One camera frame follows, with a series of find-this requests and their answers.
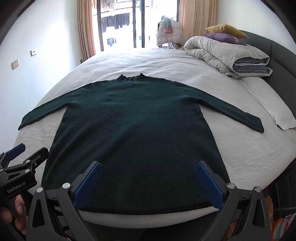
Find person's left hand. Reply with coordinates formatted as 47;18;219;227
0;194;28;235

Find dark green sweater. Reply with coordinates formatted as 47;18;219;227
18;73;265;215

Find sliding glass door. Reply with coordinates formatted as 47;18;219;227
91;0;181;52

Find yellow pillow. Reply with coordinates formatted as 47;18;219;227
205;24;249;39

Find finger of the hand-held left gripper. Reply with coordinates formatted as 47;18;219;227
0;143;26;168
0;147;49;179

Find bed with white sheet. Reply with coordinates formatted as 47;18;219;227
17;47;296;230

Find white pillow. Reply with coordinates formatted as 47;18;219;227
239;76;296;130

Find beige curtain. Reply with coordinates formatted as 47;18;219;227
179;0;219;42
77;0;96;61

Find purple pillow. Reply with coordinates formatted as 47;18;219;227
203;33;247;46

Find folded white grey duvet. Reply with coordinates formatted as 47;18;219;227
184;36;273;79

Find hanging dark clothes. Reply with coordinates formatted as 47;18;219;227
102;13;130;32

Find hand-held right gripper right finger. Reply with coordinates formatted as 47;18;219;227
195;161;273;241

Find colourful striped cloth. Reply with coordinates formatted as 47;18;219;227
270;213;295;241

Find dark grey headboard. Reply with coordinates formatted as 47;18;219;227
238;30;296;93

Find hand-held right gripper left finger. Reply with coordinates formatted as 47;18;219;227
24;161;103;241

